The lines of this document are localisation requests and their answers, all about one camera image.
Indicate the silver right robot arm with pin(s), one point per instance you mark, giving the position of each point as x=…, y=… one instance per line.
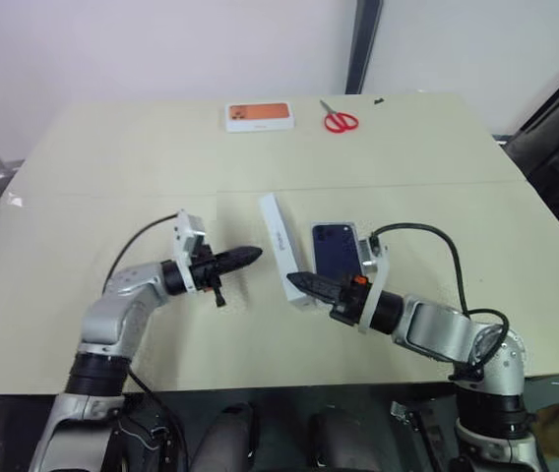
x=437, y=329

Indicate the black bag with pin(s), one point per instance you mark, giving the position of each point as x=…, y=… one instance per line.
x=557, y=137

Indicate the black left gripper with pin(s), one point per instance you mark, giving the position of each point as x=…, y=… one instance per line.
x=205, y=270

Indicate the small clear plastic scrap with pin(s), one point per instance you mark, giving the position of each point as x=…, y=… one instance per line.
x=15, y=199

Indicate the metal table bracket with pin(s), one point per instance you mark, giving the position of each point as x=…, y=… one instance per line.
x=405, y=412

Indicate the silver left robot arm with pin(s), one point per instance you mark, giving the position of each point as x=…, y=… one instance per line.
x=112, y=314

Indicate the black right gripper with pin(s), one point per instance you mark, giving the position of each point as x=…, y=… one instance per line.
x=353, y=300

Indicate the white box with orange print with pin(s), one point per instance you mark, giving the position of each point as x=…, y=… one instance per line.
x=259, y=117

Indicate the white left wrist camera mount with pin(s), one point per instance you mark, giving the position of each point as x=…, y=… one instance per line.
x=188, y=231

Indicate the dark blue smartphone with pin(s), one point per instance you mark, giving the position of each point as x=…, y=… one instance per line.
x=336, y=251

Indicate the dark vertical post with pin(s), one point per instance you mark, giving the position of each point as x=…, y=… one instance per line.
x=364, y=44

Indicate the dark rounded shape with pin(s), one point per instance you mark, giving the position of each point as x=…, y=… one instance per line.
x=225, y=437
x=341, y=440

